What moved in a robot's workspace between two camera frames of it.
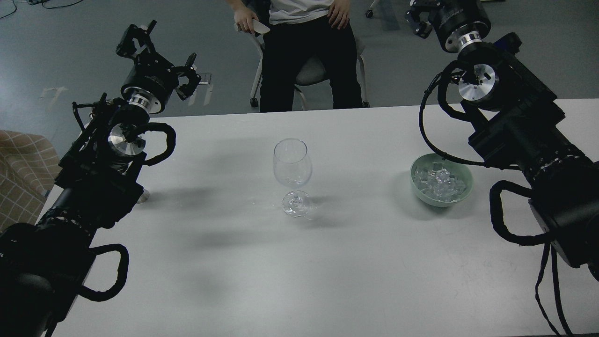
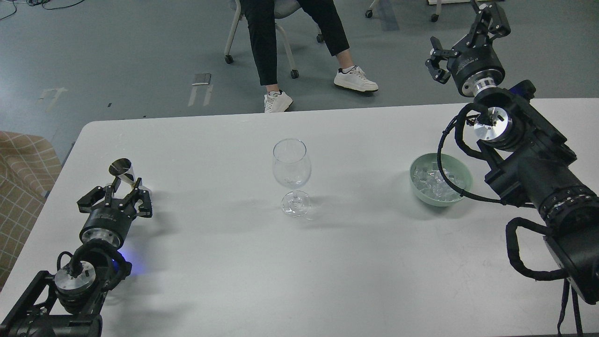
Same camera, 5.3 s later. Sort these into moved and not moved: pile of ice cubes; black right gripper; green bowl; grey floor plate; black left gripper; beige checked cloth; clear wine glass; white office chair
Moved: black right gripper; white office chair; black left gripper
Not moved: pile of ice cubes; grey floor plate; green bowl; clear wine glass; beige checked cloth
